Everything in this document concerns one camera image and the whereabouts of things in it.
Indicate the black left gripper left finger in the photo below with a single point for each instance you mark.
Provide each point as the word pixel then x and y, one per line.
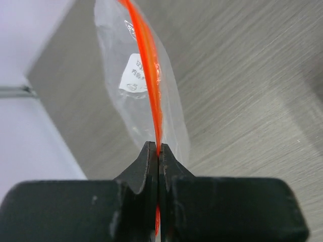
pixel 75 201

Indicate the clear zip bag orange zipper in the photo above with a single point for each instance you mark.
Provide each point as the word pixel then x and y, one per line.
pixel 141 85

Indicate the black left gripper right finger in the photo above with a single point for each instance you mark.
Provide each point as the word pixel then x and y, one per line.
pixel 204 208

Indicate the aluminium frame rail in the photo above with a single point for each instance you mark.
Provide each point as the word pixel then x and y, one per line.
pixel 17 92

